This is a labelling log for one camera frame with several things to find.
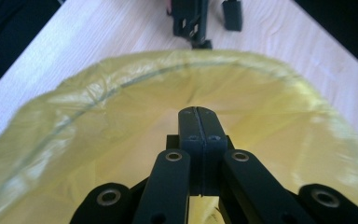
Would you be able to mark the yellow plastic bag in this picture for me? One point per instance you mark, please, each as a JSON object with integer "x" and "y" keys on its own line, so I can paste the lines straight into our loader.
{"x": 74, "y": 124}

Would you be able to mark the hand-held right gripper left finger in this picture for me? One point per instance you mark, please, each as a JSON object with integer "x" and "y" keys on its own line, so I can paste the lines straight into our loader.
{"x": 192, "y": 149}

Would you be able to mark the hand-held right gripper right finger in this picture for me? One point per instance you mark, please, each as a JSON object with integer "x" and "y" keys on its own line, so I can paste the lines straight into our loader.
{"x": 213, "y": 143}

